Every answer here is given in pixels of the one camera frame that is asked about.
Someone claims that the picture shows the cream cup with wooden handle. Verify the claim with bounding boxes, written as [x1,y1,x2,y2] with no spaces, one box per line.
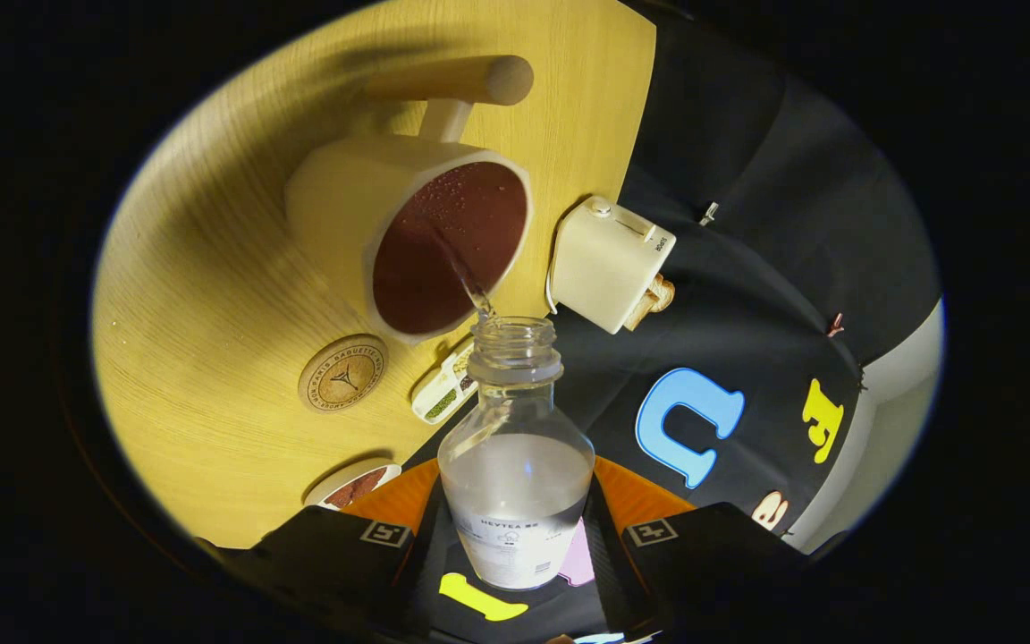
[285,55,536,347]

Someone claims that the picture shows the red meat piece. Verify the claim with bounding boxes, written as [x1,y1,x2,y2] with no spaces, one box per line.
[325,467,386,508]

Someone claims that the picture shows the clear plastic juice bottle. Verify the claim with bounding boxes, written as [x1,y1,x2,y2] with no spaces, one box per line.
[437,316,596,591]

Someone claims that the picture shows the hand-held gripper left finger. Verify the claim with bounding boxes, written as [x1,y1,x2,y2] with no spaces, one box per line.
[220,458,453,640]

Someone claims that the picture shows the round cork coaster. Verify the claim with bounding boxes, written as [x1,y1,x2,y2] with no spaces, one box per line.
[298,335,389,414]

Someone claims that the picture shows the white divided seed dish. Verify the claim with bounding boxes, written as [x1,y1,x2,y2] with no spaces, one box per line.
[411,335,480,425]

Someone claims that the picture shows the toast slice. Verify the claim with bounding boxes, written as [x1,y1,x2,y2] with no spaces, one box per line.
[638,275,677,314]
[624,295,659,333]

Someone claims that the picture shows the cream toaster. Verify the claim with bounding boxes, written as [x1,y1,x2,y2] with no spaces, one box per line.
[551,195,677,335]

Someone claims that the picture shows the wooden table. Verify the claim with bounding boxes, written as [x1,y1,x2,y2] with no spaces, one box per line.
[90,0,659,551]

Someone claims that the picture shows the black backdrop cloth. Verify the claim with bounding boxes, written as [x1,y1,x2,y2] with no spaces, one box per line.
[408,0,941,644]

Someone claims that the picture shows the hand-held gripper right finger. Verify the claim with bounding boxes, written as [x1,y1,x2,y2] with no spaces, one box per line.
[582,456,824,640]

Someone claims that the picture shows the white round plate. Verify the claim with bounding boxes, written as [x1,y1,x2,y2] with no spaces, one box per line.
[305,458,402,511]

